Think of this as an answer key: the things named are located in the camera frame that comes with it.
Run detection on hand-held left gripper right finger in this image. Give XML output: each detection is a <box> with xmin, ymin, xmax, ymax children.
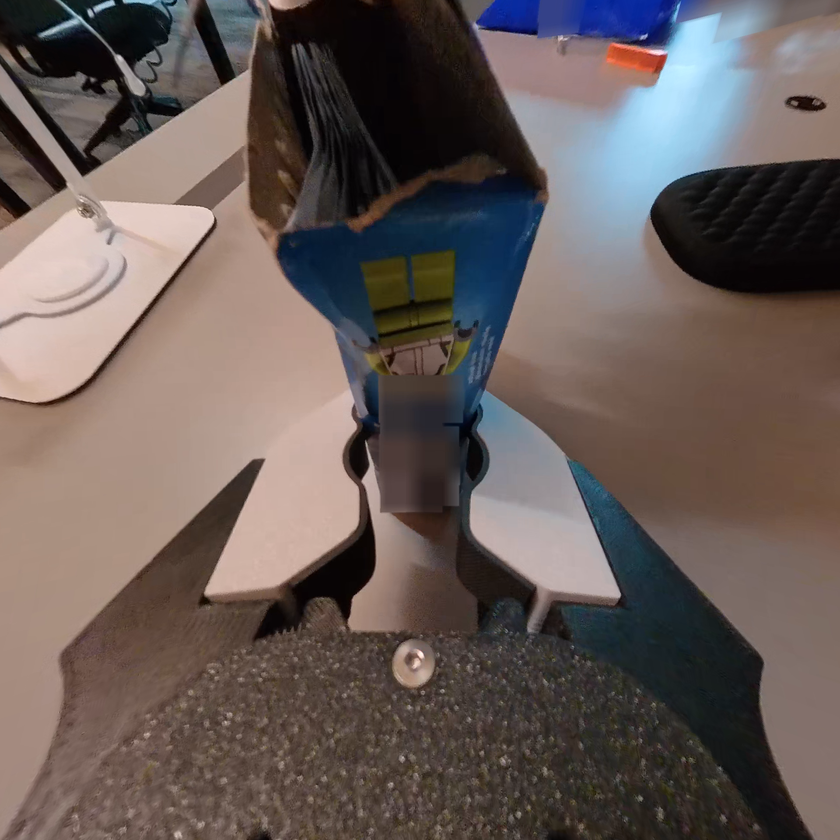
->
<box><xmin>459</xmin><ymin>394</ymin><xmax>623</xmax><ymax>634</ymax></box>

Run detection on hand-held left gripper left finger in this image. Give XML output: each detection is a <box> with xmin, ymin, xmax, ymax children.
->
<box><xmin>204</xmin><ymin>394</ymin><xmax>377</xmax><ymax>605</ymax></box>

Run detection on lego instruction booklet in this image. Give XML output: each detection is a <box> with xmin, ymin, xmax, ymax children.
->
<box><xmin>287</xmin><ymin>39</ymin><xmax>399</xmax><ymax>223</ymax></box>

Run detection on blue lego set box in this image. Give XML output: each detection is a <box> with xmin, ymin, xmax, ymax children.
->
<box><xmin>246</xmin><ymin>0</ymin><xmax>550</xmax><ymax>526</ymax></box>

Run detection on white stand base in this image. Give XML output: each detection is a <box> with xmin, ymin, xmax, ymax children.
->
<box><xmin>0</xmin><ymin>201</ymin><xmax>217</xmax><ymax>404</ymax></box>

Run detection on black chair armrest pad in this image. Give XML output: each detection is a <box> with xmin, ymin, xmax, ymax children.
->
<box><xmin>650</xmin><ymin>159</ymin><xmax>840</xmax><ymax>294</ymax></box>

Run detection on metal stand rod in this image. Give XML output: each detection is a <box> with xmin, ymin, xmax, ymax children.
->
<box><xmin>0</xmin><ymin>66</ymin><xmax>111</xmax><ymax>229</ymax></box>

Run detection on orange block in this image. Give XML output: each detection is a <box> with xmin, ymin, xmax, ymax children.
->
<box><xmin>605</xmin><ymin>42</ymin><xmax>669</xmax><ymax>72</ymax></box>

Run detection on wooden desk black legs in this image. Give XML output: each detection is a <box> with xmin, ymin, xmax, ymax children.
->
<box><xmin>193</xmin><ymin>0</ymin><xmax>238</xmax><ymax>85</ymax></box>

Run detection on blue plastic bin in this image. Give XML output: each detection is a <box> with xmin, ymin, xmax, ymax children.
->
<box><xmin>476</xmin><ymin>0</ymin><xmax>683</xmax><ymax>40</ymax></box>

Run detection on black office chair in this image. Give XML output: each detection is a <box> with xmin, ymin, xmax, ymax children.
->
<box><xmin>0</xmin><ymin>0</ymin><xmax>186</xmax><ymax>160</ymax></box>

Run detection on white tipped holder wire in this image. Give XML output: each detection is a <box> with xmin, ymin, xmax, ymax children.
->
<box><xmin>56</xmin><ymin>0</ymin><xmax>149</xmax><ymax>97</ymax></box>

